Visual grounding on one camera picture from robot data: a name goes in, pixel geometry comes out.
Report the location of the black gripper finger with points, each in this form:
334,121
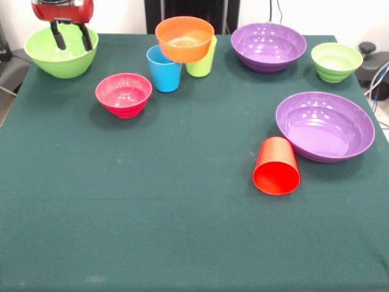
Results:
59,36
86,38

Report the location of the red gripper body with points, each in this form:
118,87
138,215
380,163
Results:
64,13

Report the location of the large green bowl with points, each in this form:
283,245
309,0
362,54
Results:
60,65

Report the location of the pink bowl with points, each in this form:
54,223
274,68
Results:
124,103

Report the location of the blue cup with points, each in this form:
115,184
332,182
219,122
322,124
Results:
164,77

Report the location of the orange bowl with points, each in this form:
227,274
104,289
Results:
185,50

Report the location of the yellow-green cup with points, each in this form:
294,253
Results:
202,67

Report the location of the red cup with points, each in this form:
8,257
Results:
276,179

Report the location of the black chair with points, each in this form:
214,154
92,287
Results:
13,70
375,65

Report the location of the purple bowl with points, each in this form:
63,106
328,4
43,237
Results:
325,130
267,45

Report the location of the dark green tablecloth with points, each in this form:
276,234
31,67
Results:
182,228

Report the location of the small green bowl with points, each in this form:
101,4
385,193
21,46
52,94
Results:
335,65

